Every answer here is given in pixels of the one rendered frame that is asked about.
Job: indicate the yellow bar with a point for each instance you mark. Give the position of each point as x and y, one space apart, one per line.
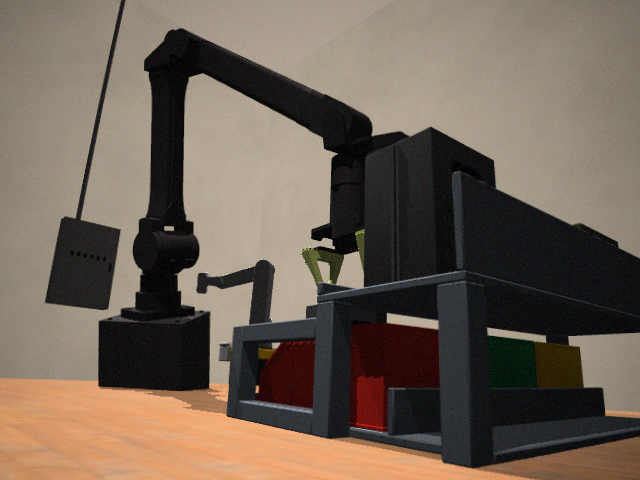
265 353

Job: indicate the green open bin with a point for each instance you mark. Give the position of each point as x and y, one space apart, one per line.
512 362

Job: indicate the yellow bin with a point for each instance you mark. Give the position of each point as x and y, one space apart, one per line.
558 366

